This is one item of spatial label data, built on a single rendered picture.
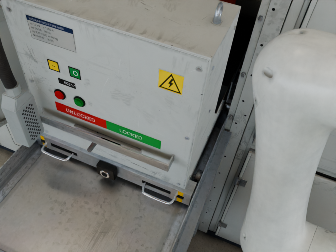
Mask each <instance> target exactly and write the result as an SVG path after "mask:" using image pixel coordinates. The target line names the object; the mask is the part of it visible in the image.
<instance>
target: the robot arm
mask: <svg viewBox="0 0 336 252"><path fill-rule="evenodd" d="M252 87H253V98H254V110H255V132H256V141H255V165H254V176H253V184H252V190H251V196H250V201H249V205H248V209H247V212H246V216H245V219H244V222H243V225H242V228H241V231H240V244H241V248H242V251H243V252H336V233H335V232H332V231H330V230H327V229H325V228H322V227H320V226H317V225H315V224H313V223H310V222H308V221H306V217H307V210H308V204H309V199H310V194H311V190H312V186H313V182H314V179H315V175H316V172H317V169H318V165H319V162H320V159H321V157H322V154H323V151H324V148H325V146H326V143H327V141H328V138H329V136H330V134H331V132H333V131H335V130H336V34H333V33H329V32H325V31H321V30H317V29H310V28H301V29H294V30H290V31H287V32H285V33H282V34H280V35H278V36H277V37H275V38H274V39H272V40H271V41H270V42H269V43H268V44H267V45H266V46H265V47H264V48H263V49H262V51H261V52H260V53H259V55H258V57H257V59H256V61H255V64H254V67H253V71H252Z"/></svg>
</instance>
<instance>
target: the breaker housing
mask: <svg viewBox="0 0 336 252"><path fill-rule="evenodd" d="M15 1H18V2H21V3H24V4H28V5H31V6H34V7H37V8H41V9H44V10H47V11H50V12H54V13H57V14H60V15H63V16H66V17H70V18H73V19H76V20H79V21H83V22H86V23H89V24H92V25H96V26H99V27H102V28H105V29H108V30H112V31H115V32H118V33H121V34H125V35H128V36H131V37H134V38H138V39H141V40H144V41H147V42H150V43H154V44H157V45H160V46H163V47H167V48H170V49H173V50H176V51H179V52H183V53H186V54H189V55H192V56H196V57H199V58H202V59H205V60H209V61H210V62H209V67H208V72H207V77H206V82H205V87H204V92H203V97H202V102H201V107H200V112H199V117H198V122H197V127H196V132H195V137H194V142H193V147H192V152H191V157H190V162H189V167H188V172H187V177H186V182H185V187H184V189H186V187H187V185H188V182H189V180H190V179H191V177H192V175H193V173H194V170H195V168H196V166H197V164H198V161H199V159H200V157H201V155H202V152H203V150H204V148H205V146H206V144H207V141H208V139H209V137H210V135H211V132H212V130H213V128H214V126H215V123H216V121H217V119H218V117H219V115H220V112H221V108H222V104H223V100H224V98H225V96H226V94H227V91H228V89H229V87H230V85H231V83H232V80H233V78H234V76H235V74H236V73H234V75H233V77H232V79H231V82H230V84H229V86H228V88H227V90H226V93H225V95H224V97H223V99H222V101H221V103H220V106H219V108H218V110H217V112H216V113H215V111H216V107H217V103H218V99H219V95H220V91H221V87H222V83H223V79H224V75H225V71H226V67H227V63H228V59H229V55H230V51H231V47H232V43H233V39H234V35H235V31H236V27H237V23H238V19H239V15H240V11H241V6H238V5H235V4H231V3H227V2H224V1H220V0H15ZM221 2H222V3H223V12H222V15H221V24H214V22H213V19H214V16H215V12H216V9H217V6H218V4H219V3H221Z"/></svg>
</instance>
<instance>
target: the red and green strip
mask: <svg viewBox="0 0 336 252"><path fill-rule="evenodd" d="M55 104H56V108H57V110H58V111H60V112H63V113H65V114H68V115H71V116H73V117H76V118H78V119H81V120H84V121H86V122H89V123H92V124H94V125H97V126H99V127H102V128H105V129H107V130H110V131H113V132H115V133H118V134H120V135H123V136H126V137H128V138H131V139H134V140H136V141H139V142H141V143H144V144H147V145H149V146H152V147H155V148H157V149H161V143H162V142H161V141H160V140H157V139H154V138H152V137H149V136H146V135H144V134H141V133H138V132H136V131H133V130H130V129H128V128H125V127H122V126H120V125H117V124H114V123H112V122H109V121H106V120H104V119H101V118H98V117H96V116H93V115H90V114H88V113H85V112H82V111H80V110H77V109H74V108H72V107H69V106H66V105H64V104H61V103H58V102H56V101H55Z"/></svg>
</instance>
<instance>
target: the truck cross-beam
mask: <svg viewBox="0 0 336 252"><path fill-rule="evenodd" d="M41 136H42V137H45V138H47V139H50V142H51V146H52V149H53V150H54V151H56V152H59V153H61V154H64V155H66V156H70V155H71V154H72V153H75V155H74V156H73V157H72V158H73V159H76V160H78V161H81V162H83V163H86V164H88V165H90V166H93V167H95V168H97V164H98V162H99V161H103V162H105V163H108V164H110V165H113V166H115V167H117V176H118V177H120V178H122V179H125V180H127V181H129V182H132V183H134V184H137V185H139V186H142V187H143V185H144V183H145V182H146V183H147V184H146V186H145V188H146V189H149V190H151V191H154V192H156V193H159V194H161V195H163V196H166V197H168V198H170V197H171V190H172V189H173V190H176V191H178V192H181V193H183V197H182V196H180V195H178V198H179V199H182V203H183V204H185V205H188V206H189V205H190V204H191V201H192V197H193V194H194V192H195V191H196V187H197V182H195V181H192V180H189V182H188V184H187V186H186V188H185V189H183V188H180V187H178V186H175V185H173V184H170V183H168V182H165V181H163V180H160V179H158V178H155V177H153V176H150V175H148V174H145V173H143V172H140V171H138V170H135V169H133V168H130V167H128V166H125V165H123V164H120V163H118V162H115V161H113V160H110V159H108V158H106V157H103V156H101V155H98V154H96V153H93V152H88V151H87V150H86V149H83V148H81V147H78V146H76V145H73V144H71V143H68V142H66V141H63V140H61V139H58V138H56V137H53V136H51V135H48V134H46V133H43V134H42V135H41ZM37 142H38V144H39V145H42V146H43V143H45V140H42V139H41V137H39V138H38V139H37Z"/></svg>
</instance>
